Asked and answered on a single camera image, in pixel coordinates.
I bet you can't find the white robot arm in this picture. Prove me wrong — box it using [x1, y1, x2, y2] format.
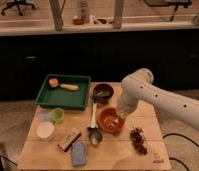
[117, 68, 199, 131]

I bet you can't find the green plastic cup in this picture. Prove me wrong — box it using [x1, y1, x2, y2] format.
[50, 108, 64, 123]

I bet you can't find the orange bowl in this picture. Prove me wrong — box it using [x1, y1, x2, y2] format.
[97, 107, 125, 133]

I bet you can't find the toy grape bunch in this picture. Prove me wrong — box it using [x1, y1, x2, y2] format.
[130, 127, 148, 155]

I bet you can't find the dark brown bowl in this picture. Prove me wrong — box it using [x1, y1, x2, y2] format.
[93, 83, 114, 99]

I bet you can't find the green plastic tray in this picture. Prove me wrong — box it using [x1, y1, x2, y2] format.
[35, 74, 91, 110]

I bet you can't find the wooden block eraser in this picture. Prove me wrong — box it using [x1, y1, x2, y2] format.
[58, 128, 81, 152]

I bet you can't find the blue sponge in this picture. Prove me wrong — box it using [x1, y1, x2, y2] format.
[72, 141, 86, 167]

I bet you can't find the toy bread roll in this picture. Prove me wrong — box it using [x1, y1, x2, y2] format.
[48, 78, 59, 88]

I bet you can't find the red object on shelf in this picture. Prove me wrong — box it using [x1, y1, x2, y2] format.
[73, 18, 85, 25]

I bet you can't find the black office chair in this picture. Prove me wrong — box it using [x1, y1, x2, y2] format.
[1, 0, 36, 16]

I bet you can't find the black cable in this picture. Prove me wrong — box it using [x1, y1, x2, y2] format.
[162, 132, 199, 171]

